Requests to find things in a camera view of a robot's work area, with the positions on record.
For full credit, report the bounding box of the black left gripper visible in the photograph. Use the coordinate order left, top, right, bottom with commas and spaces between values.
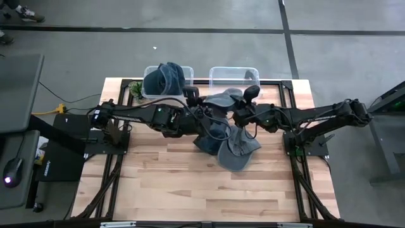
182, 85, 211, 132

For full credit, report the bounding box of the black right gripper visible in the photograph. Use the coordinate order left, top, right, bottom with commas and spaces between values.
234, 84, 264, 128

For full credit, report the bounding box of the faded blue denim cap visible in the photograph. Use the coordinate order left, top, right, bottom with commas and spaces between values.
159, 61, 187, 96

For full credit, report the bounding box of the black-navy baseball cap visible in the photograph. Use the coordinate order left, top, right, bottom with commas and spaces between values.
144, 68, 168, 96

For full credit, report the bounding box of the clear plastic bin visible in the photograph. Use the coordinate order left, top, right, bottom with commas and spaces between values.
208, 66, 264, 108
141, 65, 194, 101

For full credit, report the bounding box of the dark blue denim cap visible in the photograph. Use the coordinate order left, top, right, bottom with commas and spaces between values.
193, 120, 232, 156

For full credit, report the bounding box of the grey cap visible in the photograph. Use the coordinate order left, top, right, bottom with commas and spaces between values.
216, 124, 263, 172

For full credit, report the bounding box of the small green succulent plant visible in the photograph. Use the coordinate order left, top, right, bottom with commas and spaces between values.
128, 80, 145, 103

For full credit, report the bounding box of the black diagonal bar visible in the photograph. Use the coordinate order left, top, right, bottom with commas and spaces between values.
28, 114, 86, 156

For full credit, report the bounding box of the black control box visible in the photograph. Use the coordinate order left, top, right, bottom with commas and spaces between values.
35, 113, 92, 183

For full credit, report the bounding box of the grey metal stand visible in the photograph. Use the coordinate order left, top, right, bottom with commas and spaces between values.
368, 80, 405, 185

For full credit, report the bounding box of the small printed box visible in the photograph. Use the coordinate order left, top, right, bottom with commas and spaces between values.
34, 139, 46, 166

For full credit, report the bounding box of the grey desk panel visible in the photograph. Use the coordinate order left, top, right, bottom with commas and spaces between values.
0, 53, 45, 134

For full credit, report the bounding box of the person's shoe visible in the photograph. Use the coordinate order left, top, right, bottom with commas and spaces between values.
0, 30, 14, 45
18, 6, 46, 23

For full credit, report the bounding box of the black computer mouse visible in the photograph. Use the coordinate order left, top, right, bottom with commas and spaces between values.
2, 157, 23, 188

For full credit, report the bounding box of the person's leg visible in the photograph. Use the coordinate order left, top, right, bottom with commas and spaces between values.
0, 0, 20, 10

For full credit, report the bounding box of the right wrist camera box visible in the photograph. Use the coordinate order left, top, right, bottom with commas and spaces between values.
233, 104, 253, 124

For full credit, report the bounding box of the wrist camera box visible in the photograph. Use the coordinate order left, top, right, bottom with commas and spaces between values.
233, 104, 253, 124
193, 106, 212, 125

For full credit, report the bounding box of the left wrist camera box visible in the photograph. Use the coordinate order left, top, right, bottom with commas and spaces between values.
193, 106, 212, 125

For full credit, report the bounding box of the black aluminium table frame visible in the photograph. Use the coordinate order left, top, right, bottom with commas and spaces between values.
71, 78, 341, 228

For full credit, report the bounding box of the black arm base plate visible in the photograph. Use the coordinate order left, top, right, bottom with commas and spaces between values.
84, 129, 131, 156
283, 131, 330, 158

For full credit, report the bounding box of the yellow power cord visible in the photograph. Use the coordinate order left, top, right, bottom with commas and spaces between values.
31, 103, 66, 117

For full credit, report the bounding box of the silver aluminium bracket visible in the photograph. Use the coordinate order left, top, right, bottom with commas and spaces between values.
277, 222, 314, 228
99, 221, 137, 228

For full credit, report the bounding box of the black floor cable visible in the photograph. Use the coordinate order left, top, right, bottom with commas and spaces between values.
37, 80, 102, 105

